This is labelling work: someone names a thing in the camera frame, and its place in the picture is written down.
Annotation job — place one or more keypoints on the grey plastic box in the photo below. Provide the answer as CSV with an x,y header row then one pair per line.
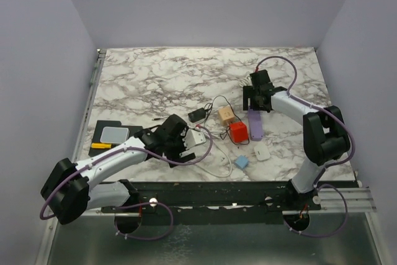
x,y
114,135

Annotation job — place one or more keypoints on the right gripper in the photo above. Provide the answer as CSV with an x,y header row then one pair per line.
x,y
248,93

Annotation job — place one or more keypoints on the beige cube socket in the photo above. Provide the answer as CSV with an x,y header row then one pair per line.
x,y
226,115

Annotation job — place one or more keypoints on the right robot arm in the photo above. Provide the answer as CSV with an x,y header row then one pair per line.
x,y
325,139

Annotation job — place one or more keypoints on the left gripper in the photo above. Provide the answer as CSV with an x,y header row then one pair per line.
x,y
175,156

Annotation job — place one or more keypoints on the white power strip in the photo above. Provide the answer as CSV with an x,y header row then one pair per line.
x,y
218,163

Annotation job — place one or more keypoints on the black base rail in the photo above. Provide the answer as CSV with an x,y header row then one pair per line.
x,y
204,216

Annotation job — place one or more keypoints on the white plug adapter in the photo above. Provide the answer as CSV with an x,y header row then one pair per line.
x,y
261,152

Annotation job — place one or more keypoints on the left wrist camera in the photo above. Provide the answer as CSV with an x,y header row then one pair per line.
x,y
193,138

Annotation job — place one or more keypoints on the aluminium frame rail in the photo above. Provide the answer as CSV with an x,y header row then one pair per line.
x,y
341,200

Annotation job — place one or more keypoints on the red cube socket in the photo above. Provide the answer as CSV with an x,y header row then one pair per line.
x,y
238,132

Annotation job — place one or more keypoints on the blue cube plug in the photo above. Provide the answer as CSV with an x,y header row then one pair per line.
x,y
241,162

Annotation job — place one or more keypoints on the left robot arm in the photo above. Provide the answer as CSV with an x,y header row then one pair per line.
x,y
74,187

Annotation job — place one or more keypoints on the yellow screwdriver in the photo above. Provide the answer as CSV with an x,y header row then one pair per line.
x,y
101,146

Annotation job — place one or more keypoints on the purple power strip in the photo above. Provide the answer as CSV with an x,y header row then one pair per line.
x,y
254,116

